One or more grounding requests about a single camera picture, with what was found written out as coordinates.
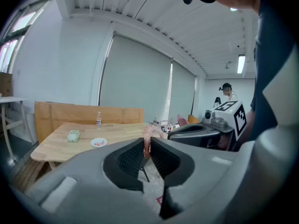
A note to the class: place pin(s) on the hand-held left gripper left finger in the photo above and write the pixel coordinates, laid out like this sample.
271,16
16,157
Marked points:
127,162

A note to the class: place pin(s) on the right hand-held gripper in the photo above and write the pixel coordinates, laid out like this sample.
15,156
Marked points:
217,125

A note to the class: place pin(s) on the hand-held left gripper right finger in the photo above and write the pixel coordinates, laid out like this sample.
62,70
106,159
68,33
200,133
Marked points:
171,165

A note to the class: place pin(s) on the pink translucent shrimp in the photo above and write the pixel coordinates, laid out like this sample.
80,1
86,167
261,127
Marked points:
147,143

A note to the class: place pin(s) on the white round plate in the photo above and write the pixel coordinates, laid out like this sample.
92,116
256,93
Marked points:
102,140

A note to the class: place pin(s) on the small red shrimp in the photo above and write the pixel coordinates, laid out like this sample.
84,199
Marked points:
98,144

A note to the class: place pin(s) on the black chair leg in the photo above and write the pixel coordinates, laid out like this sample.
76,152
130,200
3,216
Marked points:
144,174

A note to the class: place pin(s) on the orange box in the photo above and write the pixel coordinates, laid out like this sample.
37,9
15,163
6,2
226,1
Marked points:
193,119

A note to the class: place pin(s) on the pink bag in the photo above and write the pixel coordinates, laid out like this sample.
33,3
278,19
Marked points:
182,120

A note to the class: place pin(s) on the narrow grey roller blind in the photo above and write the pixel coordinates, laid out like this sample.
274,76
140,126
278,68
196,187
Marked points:
182,90

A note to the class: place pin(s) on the clear plastic water bottle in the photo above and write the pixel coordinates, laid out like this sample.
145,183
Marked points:
99,120

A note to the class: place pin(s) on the green tissue packet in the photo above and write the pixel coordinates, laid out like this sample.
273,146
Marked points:
73,135

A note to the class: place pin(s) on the long ceiling light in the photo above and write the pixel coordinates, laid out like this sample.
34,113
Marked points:
241,64

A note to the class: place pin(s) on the wide grey roller blind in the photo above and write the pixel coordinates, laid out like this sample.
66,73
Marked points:
135,78

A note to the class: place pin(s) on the brown cardboard sheet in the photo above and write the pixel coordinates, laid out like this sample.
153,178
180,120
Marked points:
58,113

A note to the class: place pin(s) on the wooden pallet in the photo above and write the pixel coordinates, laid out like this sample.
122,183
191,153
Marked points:
30,171

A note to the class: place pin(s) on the white side table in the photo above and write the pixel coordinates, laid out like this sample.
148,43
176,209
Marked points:
9,112

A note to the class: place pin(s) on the brown cardboard box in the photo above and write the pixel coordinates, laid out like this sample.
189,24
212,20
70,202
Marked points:
5,84

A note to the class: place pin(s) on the window with dark frame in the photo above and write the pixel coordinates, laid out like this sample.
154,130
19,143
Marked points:
16,31

